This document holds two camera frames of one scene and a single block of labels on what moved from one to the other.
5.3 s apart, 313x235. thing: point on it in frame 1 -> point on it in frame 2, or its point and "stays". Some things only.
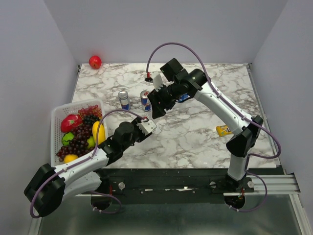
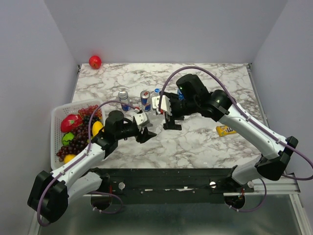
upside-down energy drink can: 124,100 stays
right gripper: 157,109 -> 169,124
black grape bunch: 89,119 stays
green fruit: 67,137 stays
